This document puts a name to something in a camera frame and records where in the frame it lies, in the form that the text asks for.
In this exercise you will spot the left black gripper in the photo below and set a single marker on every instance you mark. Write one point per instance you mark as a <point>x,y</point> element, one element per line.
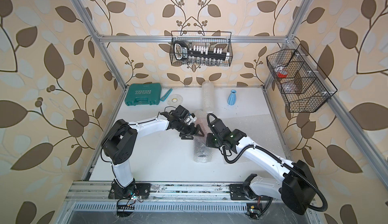
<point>191,132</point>

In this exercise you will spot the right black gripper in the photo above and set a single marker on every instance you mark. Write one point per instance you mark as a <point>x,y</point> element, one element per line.
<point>209,142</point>

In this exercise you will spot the bubble dark cylinder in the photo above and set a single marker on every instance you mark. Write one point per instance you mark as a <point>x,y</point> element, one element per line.
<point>202,153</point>

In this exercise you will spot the light blue ribbed vase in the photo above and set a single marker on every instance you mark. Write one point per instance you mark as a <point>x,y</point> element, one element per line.
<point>232,98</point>

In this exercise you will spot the clear bubble wrap sheet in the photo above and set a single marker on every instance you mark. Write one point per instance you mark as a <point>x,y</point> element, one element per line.
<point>261,129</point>

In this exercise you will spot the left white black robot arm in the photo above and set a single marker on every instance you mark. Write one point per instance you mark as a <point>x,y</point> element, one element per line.
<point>119,142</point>

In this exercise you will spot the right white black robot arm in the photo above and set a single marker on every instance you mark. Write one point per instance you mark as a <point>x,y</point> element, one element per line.
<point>291,182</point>

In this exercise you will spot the bubble wrapped clear cylinder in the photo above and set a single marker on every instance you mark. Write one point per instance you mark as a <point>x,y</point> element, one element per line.
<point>208,97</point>

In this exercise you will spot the silver compact disc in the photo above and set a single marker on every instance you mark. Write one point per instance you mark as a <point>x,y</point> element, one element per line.
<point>174,100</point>

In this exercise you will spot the green plastic tool case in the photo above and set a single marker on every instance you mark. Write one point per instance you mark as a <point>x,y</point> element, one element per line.
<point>143,94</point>

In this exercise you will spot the black socket bit holder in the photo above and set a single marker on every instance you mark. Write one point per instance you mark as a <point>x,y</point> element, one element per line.
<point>182,50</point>

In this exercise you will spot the red item in basket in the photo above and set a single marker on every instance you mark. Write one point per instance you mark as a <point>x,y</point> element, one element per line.
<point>281,72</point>

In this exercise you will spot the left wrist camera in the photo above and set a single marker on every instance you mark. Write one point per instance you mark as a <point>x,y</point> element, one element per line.
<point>184,115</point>

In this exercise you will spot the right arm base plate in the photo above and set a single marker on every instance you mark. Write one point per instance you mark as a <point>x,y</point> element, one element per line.
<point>241,192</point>

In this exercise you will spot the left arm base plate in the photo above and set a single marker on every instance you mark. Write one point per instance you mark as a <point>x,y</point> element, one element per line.
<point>137,190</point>

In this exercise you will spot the back black wire basket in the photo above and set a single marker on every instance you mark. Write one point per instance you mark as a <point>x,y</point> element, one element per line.
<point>212,39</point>

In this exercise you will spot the black wire basket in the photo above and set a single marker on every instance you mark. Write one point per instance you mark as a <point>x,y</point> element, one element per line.
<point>307,86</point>
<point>212,39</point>

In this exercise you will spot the right black wire basket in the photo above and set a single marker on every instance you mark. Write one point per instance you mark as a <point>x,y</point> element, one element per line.
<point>307,86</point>

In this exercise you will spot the aluminium front rail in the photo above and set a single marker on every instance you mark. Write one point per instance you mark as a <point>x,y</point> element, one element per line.
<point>183,197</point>

